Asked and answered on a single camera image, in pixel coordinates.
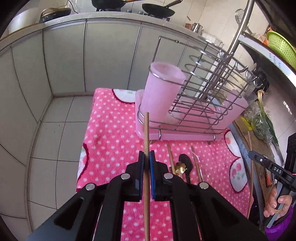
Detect gold flower spoon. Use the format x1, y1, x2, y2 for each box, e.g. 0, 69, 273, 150
175, 162, 186, 176

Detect light wooden chopstick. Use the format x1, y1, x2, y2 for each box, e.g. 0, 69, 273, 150
144, 112, 151, 241

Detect black plastic spoon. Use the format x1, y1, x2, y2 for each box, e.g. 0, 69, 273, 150
179, 154, 193, 184

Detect purple sleeve forearm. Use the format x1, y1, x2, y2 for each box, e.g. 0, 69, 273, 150
265, 205, 296, 241

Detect person's right hand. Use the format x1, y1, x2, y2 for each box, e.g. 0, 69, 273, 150
263, 186, 292, 219

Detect brown wooden chopstick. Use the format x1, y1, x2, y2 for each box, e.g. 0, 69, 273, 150
191, 146, 203, 182

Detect green onions in bag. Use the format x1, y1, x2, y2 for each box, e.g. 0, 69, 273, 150
243, 90, 279, 147

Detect pink polka dot towel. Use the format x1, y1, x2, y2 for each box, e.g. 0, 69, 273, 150
76, 87, 253, 241

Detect pink drip tray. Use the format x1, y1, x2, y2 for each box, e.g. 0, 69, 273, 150
134, 89, 249, 141

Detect black blender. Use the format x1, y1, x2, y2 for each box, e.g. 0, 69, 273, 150
249, 67, 269, 97

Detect green plastic basket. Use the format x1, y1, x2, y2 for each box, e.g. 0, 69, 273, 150
266, 31, 295, 69

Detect pink left utensil cup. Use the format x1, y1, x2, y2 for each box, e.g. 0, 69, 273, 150
140, 62, 186, 127

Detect white enamel tray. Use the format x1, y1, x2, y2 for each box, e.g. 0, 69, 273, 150
201, 31, 224, 48

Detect metal strainer ladle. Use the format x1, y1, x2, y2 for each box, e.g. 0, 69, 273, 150
235, 9, 252, 35

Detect steel kettle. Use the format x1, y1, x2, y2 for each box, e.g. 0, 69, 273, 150
190, 23, 203, 34

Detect brown ceramic cup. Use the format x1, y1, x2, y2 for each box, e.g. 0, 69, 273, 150
185, 23, 191, 30

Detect gas stove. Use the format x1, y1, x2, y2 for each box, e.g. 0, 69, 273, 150
96, 4, 171, 22

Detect black gold cooker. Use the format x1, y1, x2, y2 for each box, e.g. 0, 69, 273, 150
39, 8, 71, 23

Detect black frying pan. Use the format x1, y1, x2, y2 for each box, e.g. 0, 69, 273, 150
142, 0, 183, 19

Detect white rice cooker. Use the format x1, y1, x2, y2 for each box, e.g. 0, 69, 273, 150
8, 8, 41, 34

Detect black wok with lid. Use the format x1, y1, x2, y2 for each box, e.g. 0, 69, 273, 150
91, 0, 127, 11

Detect metal wire dish rack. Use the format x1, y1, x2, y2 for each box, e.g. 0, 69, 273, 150
135, 36, 255, 138

